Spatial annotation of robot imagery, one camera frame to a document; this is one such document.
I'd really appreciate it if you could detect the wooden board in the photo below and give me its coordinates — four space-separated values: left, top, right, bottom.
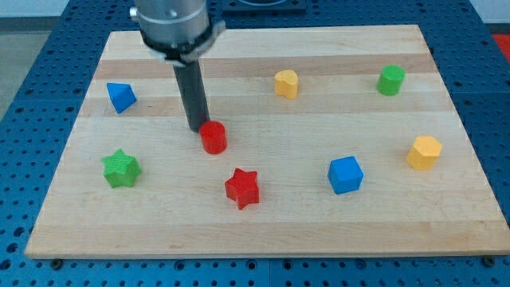
25 25 509 259

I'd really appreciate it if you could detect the green cylinder block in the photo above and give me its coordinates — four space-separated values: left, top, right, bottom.
376 65 406 96

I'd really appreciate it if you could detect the green star block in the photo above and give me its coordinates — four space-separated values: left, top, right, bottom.
101 149 142 188

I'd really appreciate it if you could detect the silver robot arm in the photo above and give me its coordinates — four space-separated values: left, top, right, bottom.
129 0 226 68

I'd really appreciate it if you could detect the yellow heart block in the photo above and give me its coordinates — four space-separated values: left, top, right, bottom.
274 69 299 100

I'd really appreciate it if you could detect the red cylinder block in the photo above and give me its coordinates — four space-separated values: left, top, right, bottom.
199 120 227 155

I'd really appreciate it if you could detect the blue triangular block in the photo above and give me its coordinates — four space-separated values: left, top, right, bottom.
107 83 137 114

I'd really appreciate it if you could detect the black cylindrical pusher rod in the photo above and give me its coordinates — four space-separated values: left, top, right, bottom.
174 61 210 132

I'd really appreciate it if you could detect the blue cube block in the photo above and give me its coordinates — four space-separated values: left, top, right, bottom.
328 156 364 195

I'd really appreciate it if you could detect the yellow hexagon block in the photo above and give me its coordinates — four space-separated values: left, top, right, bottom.
406 136 442 171

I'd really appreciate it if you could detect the red star block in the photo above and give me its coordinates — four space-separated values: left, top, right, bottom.
225 167 260 210

